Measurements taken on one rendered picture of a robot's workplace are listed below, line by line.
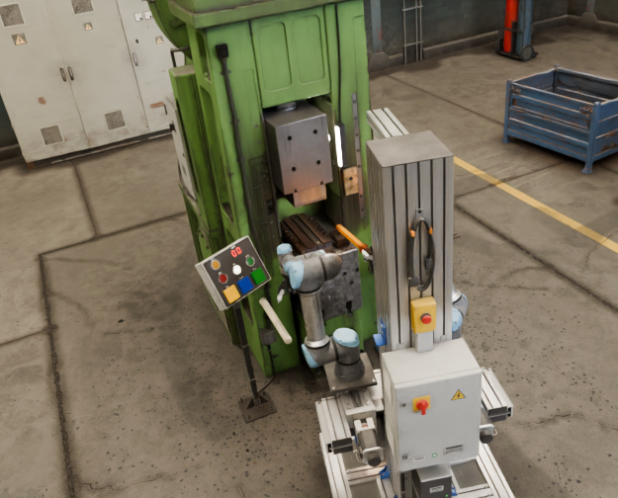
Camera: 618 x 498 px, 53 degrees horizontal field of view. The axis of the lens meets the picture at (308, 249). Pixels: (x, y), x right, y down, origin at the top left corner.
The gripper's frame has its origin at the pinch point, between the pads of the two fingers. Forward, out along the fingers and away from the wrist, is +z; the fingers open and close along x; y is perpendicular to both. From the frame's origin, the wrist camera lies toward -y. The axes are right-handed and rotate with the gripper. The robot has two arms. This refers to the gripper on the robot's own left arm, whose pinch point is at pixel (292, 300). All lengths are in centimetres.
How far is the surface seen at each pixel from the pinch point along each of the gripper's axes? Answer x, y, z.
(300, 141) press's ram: 19, -43, -72
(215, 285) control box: -38.7, -5.3, -14.9
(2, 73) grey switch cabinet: -275, -516, -30
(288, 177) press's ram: 10, -41, -53
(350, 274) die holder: 40, -42, 18
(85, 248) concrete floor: -178, -277, 93
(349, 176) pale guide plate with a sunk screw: 48, -62, -37
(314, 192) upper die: 24, -44, -40
